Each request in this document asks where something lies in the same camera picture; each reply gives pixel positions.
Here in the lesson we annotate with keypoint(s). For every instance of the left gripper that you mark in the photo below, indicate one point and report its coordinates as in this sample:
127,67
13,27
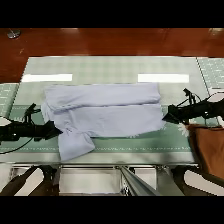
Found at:
42,130

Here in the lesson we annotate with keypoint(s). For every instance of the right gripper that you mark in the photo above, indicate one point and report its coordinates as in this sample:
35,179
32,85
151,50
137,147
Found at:
180,113

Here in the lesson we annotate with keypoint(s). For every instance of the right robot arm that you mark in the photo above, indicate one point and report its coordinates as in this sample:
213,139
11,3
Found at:
212,108

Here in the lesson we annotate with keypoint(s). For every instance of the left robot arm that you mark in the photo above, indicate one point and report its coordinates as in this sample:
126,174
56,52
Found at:
13,130

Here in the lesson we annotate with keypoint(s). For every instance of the brown garment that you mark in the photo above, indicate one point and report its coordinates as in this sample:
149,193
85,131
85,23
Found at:
208,150

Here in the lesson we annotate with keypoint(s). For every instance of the light blue shirt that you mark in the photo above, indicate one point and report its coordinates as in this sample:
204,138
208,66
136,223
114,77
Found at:
110,113

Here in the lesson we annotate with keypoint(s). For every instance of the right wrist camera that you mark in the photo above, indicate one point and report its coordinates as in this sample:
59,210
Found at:
188,95

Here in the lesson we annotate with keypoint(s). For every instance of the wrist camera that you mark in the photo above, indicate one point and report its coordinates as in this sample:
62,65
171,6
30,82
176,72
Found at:
188,95
31,111

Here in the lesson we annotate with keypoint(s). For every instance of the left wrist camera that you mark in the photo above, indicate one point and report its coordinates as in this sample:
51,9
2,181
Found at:
31,111

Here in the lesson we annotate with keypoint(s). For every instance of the silver frame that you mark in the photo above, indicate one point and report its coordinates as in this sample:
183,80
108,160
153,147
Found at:
140,187

